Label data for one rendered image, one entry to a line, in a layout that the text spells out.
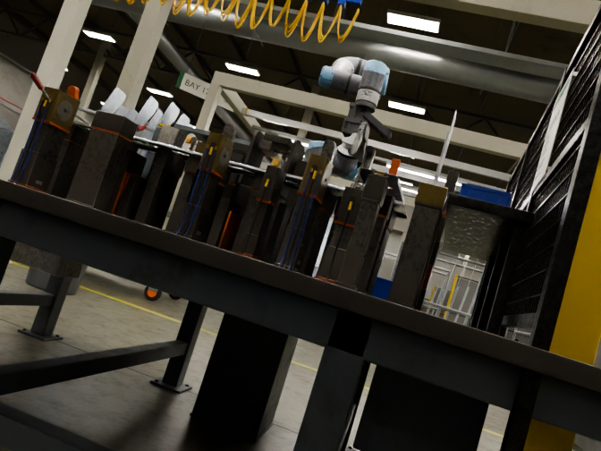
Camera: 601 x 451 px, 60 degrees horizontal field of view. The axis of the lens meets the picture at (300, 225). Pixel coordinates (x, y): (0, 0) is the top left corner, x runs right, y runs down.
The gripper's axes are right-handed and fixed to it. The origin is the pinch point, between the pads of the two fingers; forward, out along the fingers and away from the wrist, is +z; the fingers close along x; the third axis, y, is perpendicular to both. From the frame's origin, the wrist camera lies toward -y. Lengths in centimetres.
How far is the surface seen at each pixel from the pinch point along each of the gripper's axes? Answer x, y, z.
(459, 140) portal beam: -592, -9, -218
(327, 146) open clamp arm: 18.3, 5.8, 1.6
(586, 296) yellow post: 53, -63, 31
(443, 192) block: 17.1, -30.2, 8.2
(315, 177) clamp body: 25.5, 4.9, 13.4
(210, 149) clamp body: 23.0, 40.7, 11.1
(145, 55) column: -573, 539, -265
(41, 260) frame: 47, 67, 56
